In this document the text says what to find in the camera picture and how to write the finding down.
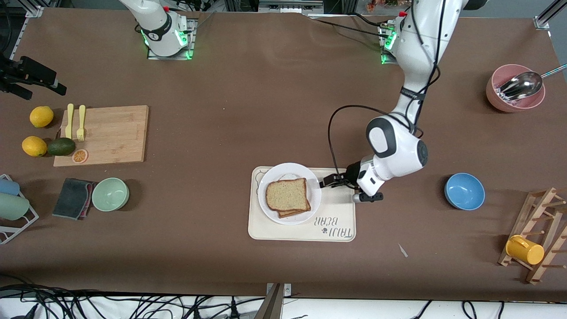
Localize colourful artificial flowers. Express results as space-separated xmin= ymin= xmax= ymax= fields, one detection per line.
xmin=365 ymin=0 xmax=401 ymax=13

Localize thin black cable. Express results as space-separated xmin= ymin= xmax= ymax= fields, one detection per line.
xmin=312 ymin=18 xmax=392 ymax=40
xmin=352 ymin=12 xmax=389 ymax=29

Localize tangled black cable bundle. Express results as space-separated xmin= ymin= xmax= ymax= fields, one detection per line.
xmin=0 ymin=275 xmax=266 ymax=319

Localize pale green cup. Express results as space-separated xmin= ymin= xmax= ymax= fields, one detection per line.
xmin=0 ymin=194 xmax=31 ymax=221

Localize white wire rack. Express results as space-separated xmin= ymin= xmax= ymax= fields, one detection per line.
xmin=0 ymin=174 xmax=39 ymax=245

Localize yellow mug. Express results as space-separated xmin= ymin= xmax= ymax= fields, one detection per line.
xmin=505 ymin=234 xmax=545 ymax=266

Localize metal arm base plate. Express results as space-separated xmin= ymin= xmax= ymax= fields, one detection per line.
xmin=380 ymin=22 xmax=401 ymax=66
xmin=147 ymin=18 xmax=198 ymax=60

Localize pink folded cloth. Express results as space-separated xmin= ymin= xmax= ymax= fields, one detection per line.
xmin=82 ymin=182 xmax=97 ymax=218

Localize light blue cup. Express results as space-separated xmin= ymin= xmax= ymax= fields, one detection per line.
xmin=0 ymin=178 xmax=21 ymax=196

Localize blue bowl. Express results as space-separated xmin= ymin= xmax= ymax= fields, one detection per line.
xmin=444 ymin=172 xmax=486 ymax=211

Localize cream bear print tray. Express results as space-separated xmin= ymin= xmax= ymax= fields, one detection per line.
xmin=248 ymin=166 xmax=357 ymax=242

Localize pale green bowl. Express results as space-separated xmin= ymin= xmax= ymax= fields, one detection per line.
xmin=91 ymin=177 xmax=130 ymax=212

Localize pink ribbed bowl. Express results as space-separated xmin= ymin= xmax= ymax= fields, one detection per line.
xmin=485 ymin=64 xmax=546 ymax=113

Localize dark grey folded cloth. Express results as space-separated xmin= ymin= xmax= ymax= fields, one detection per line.
xmin=52 ymin=178 xmax=96 ymax=220

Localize bamboo cutting board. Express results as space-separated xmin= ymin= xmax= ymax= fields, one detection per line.
xmin=53 ymin=105 xmax=150 ymax=167

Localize wooden cup rack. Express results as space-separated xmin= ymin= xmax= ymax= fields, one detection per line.
xmin=498 ymin=187 xmax=567 ymax=285

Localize steel ladle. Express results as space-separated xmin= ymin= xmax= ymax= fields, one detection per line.
xmin=500 ymin=63 xmax=567 ymax=101

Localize round white plate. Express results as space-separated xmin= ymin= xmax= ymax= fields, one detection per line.
xmin=257 ymin=163 xmax=322 ymax=226

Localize grey metal bracket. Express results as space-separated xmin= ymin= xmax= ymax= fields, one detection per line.
xmin=254 ymin=283 xmax=293 ymax=319

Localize dark metal frame rail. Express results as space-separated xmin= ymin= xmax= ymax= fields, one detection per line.
xmin=224 ymin=0 xmax=355 ymax=16

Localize brown bread slice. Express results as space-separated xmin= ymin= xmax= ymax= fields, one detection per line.
xmin=265 ymin=178 xmax=309 ymax=212
xmin=278 ymin=202 xmax=312 ymax=219

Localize green avocado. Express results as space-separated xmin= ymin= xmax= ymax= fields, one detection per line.
xmin=47 ymin=137 xmax=76 ymax=156

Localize yellow plastic fork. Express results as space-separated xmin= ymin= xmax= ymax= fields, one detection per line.
xmin=76 ymin=105 xmax=86 ymax=142

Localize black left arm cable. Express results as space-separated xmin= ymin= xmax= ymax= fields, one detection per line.
xmin=328 ymin=0 xmax=446 ymax=178

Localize yellow lemon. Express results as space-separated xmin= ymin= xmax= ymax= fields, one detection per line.
xmin=22 ymin=136 xmax=48 ymax=157
xmin=29 ymin=106 xmax=54 ymax=128

